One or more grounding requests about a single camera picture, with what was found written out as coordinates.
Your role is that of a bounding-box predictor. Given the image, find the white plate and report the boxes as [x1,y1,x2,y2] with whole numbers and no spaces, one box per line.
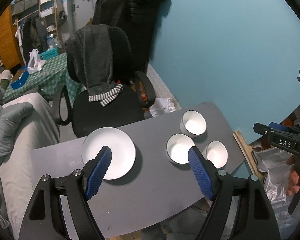
[82,127,136,180]

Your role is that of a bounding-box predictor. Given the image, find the white ribbed bowl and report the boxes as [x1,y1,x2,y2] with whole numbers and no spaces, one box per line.
[166,133,195,165]
[202,141,228,168]
[180,110,207,138]

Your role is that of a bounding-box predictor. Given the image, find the person's right hand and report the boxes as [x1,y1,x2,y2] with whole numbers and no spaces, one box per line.
[286,155,300,196]

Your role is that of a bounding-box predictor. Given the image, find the silver foil bag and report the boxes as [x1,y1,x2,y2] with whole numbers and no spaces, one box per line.
[253,148,300,238]

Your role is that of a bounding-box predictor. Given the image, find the black office chair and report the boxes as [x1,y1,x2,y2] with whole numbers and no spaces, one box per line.
[52,24,155,138]

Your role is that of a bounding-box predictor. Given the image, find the grey bed with sheet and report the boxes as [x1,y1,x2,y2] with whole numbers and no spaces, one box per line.
[0,93,60,239]

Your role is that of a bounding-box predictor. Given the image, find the white crumpled bag on floor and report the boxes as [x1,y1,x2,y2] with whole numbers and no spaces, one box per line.
[149,98,176,117]

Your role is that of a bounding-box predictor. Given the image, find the green checkered tablecloth table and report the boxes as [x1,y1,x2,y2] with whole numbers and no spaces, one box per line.
[3,53,85,103]

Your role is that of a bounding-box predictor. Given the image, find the grey crumpled duvet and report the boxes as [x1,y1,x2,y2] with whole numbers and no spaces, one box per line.
[0,100,35,165]

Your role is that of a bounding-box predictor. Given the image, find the dark grey towel striped edge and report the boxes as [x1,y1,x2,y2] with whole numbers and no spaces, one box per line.
[65,24,123,107]

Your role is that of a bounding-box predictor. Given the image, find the blue cardboard box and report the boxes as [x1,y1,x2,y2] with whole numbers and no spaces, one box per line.
[10,66,29,90]

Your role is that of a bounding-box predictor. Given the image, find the white plastic bag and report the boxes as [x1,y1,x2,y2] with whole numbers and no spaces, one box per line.
[27,49,45,75]

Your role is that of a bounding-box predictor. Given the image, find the hanging clothes rack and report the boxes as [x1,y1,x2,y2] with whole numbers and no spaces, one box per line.
[15,16,48,65]

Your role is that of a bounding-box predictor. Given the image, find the orange louvered wardrobe door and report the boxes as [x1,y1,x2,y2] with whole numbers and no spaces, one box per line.
[0,4,25,75]

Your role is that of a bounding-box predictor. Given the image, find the wooden board by wall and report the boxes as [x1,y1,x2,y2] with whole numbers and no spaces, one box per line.
[233,130,262,179]

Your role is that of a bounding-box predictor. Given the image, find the black coats on wall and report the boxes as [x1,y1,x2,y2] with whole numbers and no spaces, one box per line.
[93,0,166,72]

